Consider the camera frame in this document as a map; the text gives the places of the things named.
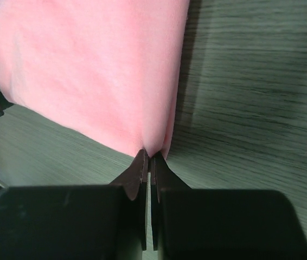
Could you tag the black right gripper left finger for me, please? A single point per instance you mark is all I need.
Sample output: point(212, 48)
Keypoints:
point(77, 222)

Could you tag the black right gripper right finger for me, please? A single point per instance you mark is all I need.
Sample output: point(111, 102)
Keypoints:
point(190, 223)

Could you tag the light pink t shirt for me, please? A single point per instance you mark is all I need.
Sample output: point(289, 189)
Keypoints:
point(107, 69)

